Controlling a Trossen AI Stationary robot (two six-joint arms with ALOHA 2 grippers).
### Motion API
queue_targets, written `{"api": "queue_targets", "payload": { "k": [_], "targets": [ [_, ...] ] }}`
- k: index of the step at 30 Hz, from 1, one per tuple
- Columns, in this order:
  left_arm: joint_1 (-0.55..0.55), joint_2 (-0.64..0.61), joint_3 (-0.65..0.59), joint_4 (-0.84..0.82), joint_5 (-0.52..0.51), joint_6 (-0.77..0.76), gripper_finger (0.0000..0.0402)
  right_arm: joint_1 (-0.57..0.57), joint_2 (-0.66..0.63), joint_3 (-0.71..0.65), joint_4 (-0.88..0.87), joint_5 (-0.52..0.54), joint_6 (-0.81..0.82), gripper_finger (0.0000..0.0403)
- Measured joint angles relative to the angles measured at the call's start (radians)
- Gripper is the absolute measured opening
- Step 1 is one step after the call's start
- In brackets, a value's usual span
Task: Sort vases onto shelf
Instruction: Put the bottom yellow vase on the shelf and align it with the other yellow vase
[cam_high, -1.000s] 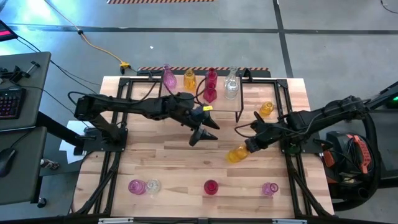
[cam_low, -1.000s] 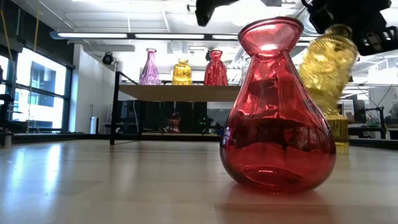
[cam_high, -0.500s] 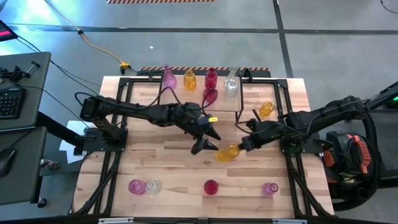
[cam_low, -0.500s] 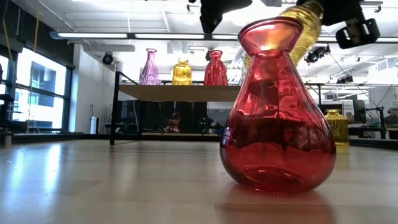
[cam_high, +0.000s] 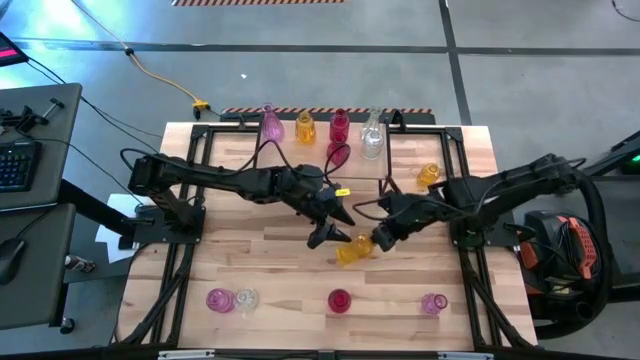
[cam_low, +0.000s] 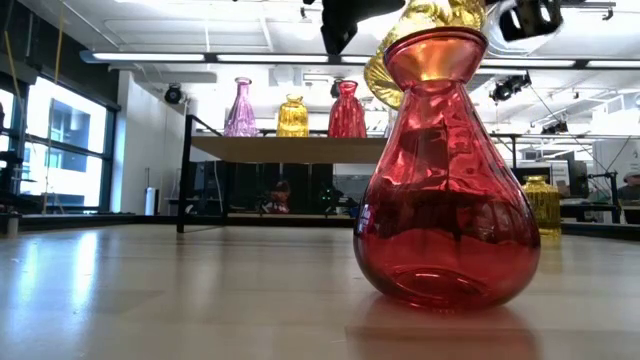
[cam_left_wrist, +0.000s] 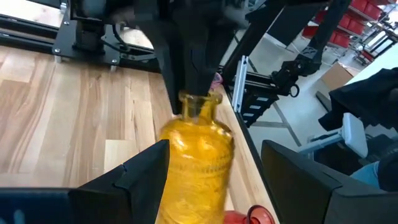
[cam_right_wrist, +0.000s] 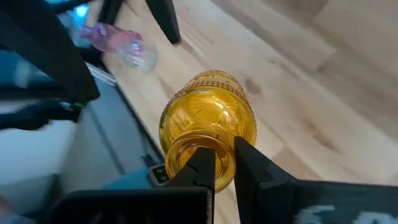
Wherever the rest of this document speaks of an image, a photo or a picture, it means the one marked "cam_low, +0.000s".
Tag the large yellow embossed glass vase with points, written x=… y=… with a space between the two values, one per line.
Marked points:
x=385 y=80

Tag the red ribbed flared glass vase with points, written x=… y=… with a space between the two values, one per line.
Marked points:
x=347 y=115

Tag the yellow ribbed glass vase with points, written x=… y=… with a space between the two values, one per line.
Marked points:
x=292 y=120

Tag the purple tall glass vase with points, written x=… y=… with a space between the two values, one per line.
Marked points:
x=241 y=112

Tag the black ceiling spotlight cluster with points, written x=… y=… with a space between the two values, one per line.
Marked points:
x=510 y=86

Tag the person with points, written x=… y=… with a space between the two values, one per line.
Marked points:
x=631 y=189
x=280 y=197

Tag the long ceiling light bar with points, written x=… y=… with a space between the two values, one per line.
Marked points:
x=150 y=57

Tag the red teardrop glass vase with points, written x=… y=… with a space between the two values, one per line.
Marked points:
x=445 y=225

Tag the small yellow glass vase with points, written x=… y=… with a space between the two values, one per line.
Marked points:
x=544 y=205

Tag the white cylinder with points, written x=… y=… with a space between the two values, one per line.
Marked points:
x=150 y=201

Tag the large window black frame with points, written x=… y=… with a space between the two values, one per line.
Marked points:
x=75 y=115

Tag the white machine enclosure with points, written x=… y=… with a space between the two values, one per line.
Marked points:
x=615 y=155

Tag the black metal table frame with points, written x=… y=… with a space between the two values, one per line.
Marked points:
x=100 y=220

